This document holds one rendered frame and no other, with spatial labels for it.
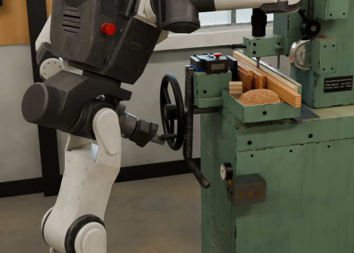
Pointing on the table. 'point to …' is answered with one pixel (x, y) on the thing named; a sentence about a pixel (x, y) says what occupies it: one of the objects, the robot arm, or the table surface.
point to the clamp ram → (233, 67)
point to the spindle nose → (258, 22)
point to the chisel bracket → (262, 46)
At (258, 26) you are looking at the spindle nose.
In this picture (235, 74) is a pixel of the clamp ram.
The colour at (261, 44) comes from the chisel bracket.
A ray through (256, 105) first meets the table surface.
